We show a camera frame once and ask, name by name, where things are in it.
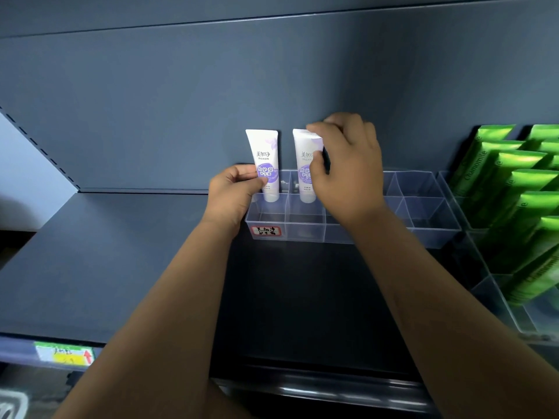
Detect clear shelf price rail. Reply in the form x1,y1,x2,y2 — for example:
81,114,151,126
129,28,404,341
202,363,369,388
0,335,439,416

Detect clear plastic divider tray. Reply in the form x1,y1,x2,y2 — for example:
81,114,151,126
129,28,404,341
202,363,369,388
244,169,462,250

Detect person's right hand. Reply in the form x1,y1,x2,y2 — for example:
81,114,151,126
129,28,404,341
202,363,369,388
305,112,388,230

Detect row of green tubes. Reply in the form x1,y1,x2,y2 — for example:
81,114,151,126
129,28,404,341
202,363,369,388
449,124,559,308

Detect dark grey shelf back panel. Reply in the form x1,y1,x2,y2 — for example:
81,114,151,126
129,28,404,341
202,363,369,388
0,0,559,195

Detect dark grey shelf board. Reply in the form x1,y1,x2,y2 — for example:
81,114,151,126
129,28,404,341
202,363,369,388
0,187,559,389

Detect green yellow price tag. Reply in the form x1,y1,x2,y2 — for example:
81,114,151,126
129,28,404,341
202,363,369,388
33,341,96,368

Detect white purple cream tube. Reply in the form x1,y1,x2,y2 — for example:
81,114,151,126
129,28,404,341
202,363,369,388
292,128,325,204
245,129,280,203

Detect person's right forearm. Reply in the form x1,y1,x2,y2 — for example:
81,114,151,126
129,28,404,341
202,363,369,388
344,204,559,419

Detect person's left forearm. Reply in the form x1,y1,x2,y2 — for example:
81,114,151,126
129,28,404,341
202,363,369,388
52,218,252,419

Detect person's left hand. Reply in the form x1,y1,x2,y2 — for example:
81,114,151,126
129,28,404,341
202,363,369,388
202,164,268,232

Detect perforated shelf upright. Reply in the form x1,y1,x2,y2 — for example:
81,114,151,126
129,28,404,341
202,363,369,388
0,106,82,191

